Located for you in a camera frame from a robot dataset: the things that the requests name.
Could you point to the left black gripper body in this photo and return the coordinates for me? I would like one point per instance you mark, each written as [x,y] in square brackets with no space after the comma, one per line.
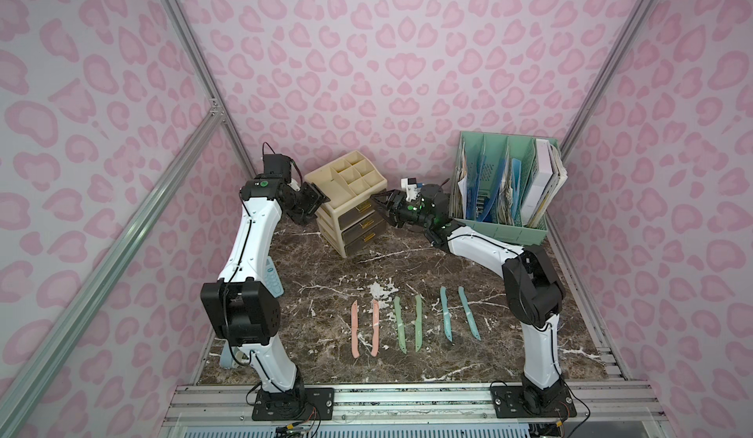
[309,201]

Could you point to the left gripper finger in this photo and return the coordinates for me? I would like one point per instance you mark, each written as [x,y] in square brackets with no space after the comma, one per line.
[309,209]
[314,194]

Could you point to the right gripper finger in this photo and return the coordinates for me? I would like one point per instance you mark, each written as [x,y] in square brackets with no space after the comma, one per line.
[386,196]
[384,212]

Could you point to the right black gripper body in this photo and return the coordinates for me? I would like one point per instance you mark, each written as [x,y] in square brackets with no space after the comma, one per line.
[391,208]

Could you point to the beige desktop drawer organizer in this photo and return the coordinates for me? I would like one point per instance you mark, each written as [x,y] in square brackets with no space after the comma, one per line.
[349,220]

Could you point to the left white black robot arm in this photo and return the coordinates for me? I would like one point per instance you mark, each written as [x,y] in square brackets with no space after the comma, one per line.
[242,304]

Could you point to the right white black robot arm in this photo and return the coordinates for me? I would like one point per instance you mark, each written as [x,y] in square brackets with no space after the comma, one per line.
[533,290]

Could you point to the right pink fruit knife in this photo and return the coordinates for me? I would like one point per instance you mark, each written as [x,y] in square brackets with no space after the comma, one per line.
[375,328]

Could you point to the pink fruit knife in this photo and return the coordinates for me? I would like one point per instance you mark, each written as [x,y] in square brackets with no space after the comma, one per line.
[354,324]
[375,328]

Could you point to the right green fruit knife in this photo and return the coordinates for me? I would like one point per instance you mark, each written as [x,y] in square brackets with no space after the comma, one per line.
[418,322]

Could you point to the green fruit knife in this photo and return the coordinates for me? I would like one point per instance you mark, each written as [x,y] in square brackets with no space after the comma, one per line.
[418,322]
[400,326]

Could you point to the left green fruit knife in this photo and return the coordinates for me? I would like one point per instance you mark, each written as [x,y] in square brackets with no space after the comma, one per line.
[400,326]

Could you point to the left pink fruit knife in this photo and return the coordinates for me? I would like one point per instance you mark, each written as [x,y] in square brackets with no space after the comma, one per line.
[354,324]

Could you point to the blue folders in rack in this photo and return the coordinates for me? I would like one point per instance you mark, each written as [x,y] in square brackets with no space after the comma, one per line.
[495,192]

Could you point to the green file organizer rack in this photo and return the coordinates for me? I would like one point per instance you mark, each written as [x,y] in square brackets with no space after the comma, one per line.
[461,179]

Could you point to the blue white calculator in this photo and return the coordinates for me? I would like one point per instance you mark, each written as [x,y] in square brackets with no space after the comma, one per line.
[272,279]

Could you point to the white book in rack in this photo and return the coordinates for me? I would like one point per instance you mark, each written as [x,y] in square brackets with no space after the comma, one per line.
[547,176]

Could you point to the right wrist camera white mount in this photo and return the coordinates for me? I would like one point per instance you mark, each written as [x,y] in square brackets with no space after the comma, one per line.
[411,187]

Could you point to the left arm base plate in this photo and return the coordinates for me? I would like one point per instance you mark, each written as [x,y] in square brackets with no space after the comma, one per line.
[312,402]

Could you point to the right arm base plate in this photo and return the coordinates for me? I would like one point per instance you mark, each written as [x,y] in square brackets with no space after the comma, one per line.
[525,402]

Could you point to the aluminium mounting rail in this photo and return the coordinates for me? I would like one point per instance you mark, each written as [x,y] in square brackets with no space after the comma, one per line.
[609,408]

